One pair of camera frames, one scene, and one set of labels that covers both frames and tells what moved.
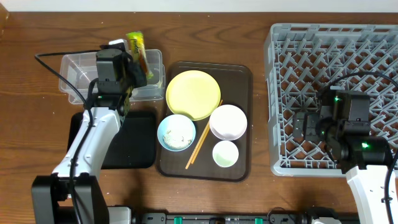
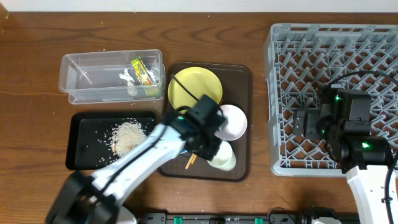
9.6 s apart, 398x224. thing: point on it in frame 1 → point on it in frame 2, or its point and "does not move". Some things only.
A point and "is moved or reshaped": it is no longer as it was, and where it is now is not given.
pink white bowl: (228, 122) does not move
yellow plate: (193, 94) does not move
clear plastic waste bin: (81, 69) does not move
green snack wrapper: (137, 50) → (145, 78)
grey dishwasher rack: (303, 60) does not move
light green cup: (225, 154) is moved or reshaped
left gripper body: (134, 78) → (209, 147)
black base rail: (224, 218) does not move
